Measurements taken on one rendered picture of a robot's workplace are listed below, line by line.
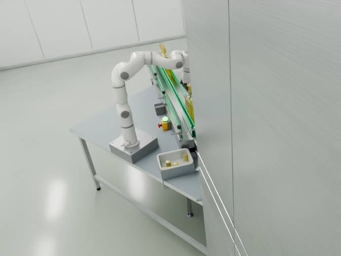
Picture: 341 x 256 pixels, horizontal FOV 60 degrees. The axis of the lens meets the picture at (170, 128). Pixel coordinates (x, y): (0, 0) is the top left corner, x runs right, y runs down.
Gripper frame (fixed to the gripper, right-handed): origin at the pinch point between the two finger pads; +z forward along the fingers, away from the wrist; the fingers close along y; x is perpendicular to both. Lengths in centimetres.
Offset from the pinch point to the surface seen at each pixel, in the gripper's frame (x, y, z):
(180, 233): 67, 27, 82
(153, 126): -16, 29, 47
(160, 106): -33, 18, 43
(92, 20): -543, 96, 187
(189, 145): 32.6, 9.4, 23.9
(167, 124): -6.1, 17.5, 38.7
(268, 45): 132, 23, -112
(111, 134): -17, 64, 48
